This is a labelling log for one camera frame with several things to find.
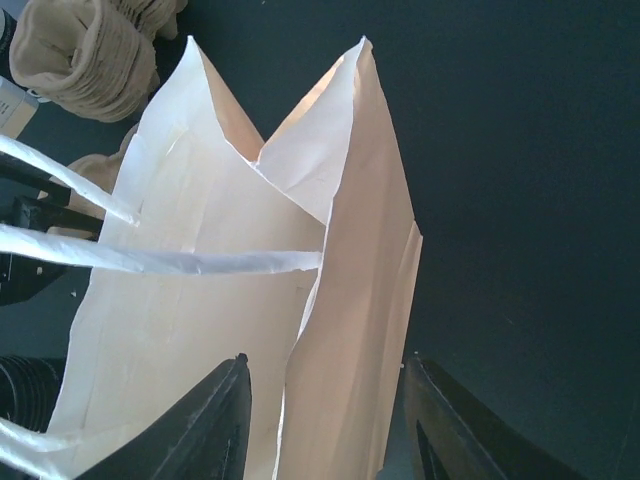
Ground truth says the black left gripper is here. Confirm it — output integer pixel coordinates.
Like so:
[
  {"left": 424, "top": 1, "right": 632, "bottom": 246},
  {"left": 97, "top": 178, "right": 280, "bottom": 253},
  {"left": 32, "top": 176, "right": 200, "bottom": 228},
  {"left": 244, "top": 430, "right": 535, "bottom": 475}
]
[{"left": 1, "top": 153, "right": 100, "bottom": 305}]

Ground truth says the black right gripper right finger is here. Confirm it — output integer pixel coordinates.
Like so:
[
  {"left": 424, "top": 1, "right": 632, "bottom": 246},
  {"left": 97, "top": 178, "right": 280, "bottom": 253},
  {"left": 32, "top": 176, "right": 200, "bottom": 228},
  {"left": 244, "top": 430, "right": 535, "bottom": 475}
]
[{"left": 404, "top": 356, "right": 583, "bottom": 480}]

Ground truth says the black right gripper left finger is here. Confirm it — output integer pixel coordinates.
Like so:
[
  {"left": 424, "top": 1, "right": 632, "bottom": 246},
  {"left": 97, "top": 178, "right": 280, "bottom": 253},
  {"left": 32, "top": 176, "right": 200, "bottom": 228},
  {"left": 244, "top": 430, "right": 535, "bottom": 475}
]
[{"left": 82, "top": 353, "right": 252, "bottom": 479}]

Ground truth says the brown pulp cup carrier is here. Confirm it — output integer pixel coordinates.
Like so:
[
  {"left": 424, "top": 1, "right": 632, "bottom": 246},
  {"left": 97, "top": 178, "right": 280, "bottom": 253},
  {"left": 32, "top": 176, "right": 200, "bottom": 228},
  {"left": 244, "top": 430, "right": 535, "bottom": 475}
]
[{"left": 47, "top": 123, "right": 139, "bottom": 241}]

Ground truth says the brown paper takeout bag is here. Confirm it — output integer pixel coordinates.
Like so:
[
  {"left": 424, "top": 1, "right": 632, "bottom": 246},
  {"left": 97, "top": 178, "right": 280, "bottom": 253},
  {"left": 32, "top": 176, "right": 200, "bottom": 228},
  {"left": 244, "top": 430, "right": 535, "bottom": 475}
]
[{"left": 0, "top": 34, "right": 424, "bottom": 480}]

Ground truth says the stack of pulp cup carriers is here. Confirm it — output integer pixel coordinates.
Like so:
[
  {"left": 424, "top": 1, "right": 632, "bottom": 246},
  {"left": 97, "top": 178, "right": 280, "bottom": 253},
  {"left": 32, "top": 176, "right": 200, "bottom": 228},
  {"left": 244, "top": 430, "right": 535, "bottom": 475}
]
[{"left": 8, "top": 0, "right": 188, "bottom": 123}]

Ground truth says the stack of black cup lids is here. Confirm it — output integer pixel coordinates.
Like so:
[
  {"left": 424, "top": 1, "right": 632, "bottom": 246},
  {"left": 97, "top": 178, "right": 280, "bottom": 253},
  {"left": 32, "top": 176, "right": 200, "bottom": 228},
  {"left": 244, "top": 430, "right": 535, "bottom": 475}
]
[{"left": 1, "top": 355, "right": 66, "bottom": 432}]

